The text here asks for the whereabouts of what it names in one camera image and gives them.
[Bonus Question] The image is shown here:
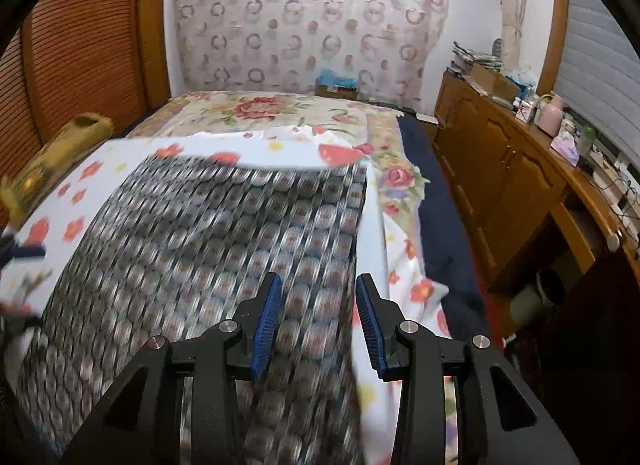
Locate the white red-flower bed sheet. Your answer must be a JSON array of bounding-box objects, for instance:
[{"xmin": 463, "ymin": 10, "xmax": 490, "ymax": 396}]
[{"xmin": 0, "ymin": 128, "xmax": 458, "ymax": 465}]

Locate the wooden louvered wardrobe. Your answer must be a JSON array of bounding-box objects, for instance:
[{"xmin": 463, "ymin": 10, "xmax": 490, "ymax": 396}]
[{"xmin": 0, "ymin": 0, "xmax": 173, "ymax": 233}]

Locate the pink tissue pack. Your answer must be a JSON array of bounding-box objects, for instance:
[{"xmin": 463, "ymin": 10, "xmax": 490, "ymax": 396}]
[{"xmin": 550, "ymin": 133, "xmax": 581, "ymax": 167}]

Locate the beige window curtain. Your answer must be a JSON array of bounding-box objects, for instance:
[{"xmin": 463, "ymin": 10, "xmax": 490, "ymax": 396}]
[{"xmin": 497, "ymin": 0, "xmax": 531, "ymax": 72}]

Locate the navy blanket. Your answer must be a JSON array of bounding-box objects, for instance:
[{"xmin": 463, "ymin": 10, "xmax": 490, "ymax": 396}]
[{"xmin": 397, "ymin": 115, "xmax": 491, "ymax": 341}]

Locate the pink thermos jug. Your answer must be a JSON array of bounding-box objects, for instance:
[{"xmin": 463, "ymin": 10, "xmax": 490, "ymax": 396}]
[{"xmin": 533, "ymin": 93, "xmax": 569, "ymax": 139}]

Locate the green bottle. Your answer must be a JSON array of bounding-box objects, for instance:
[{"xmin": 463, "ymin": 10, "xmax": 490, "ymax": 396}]
[{"xmin": 577, "ymin": 125, "xmax": 597, "ymax": 159}]

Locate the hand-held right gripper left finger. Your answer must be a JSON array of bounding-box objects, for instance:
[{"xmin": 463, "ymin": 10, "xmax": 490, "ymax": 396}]
[{"xmin": 60, "ymin": 272, "xmax": 286, "ymax": 465}]

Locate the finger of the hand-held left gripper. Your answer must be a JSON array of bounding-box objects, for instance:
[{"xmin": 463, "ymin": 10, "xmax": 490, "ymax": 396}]
[{"xmin": 0, "ymin": 241, "xmax": 47, "ymax": 268}]

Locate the wooden sideboard cabinet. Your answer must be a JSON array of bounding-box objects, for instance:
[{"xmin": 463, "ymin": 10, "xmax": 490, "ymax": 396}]
[{"xmin": 432, "ymin": 70, "xmax": 640, "ymax": 296}]

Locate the navy patterned satin shirt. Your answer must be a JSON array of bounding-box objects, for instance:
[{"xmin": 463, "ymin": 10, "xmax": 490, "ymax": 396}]
[{"xmin": 17, "ymin": 152, "xmax": 371, "ymax": 465}]

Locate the stack of folded cloths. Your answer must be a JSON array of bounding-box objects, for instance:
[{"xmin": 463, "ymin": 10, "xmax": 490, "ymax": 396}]
[{"xmin": 451, "ymin": 39, "xmax": 504, "ymax": 72}]

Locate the grey window blind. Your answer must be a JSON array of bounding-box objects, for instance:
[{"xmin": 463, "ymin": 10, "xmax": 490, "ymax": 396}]
[{"xmin": 552, "ymin": 0, "xmax": 640, "ymax": 166}]

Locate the cardboard box with blue bag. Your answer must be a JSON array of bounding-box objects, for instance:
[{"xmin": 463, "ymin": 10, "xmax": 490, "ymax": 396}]
[{"xmin": 315, "ymin": 68, "xmax": 361, "ymax": 101}]

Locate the beige floral bedspread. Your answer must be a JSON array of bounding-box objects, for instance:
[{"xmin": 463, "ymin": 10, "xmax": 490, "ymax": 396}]
[{"xmin": 125, "ymin": 90, "xmax": 431, "ymax": 226}]

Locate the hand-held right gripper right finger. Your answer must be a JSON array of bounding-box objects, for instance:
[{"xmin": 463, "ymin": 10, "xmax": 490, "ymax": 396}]
[{"xmin": 354, "ymin": 272, "xmax": 582, "ymax": 465}]

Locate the white waste bin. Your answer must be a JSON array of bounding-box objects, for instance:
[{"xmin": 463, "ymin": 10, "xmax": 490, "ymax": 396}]
[{"xmin": 510, "ymin": 269, "xmax": 569, "ymax": 320}]

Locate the open cardboard box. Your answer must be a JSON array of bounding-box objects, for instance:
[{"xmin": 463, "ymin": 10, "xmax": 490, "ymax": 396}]
[{"xmin": 466, "ymin": 62, "xmax": 522, "ymax": 102}]

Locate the circle-print sheer curtain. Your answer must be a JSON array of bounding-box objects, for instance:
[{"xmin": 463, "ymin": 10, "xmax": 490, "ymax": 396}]
[{"xmin": 165, "ymin": 0, "xmax": 450, "ymax": 102}]

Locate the gold patterned cloth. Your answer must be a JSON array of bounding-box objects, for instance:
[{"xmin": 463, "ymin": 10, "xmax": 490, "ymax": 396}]
[{"xmin": 0, "ymin": 114, "xmax": 115, "ymax": 228}]

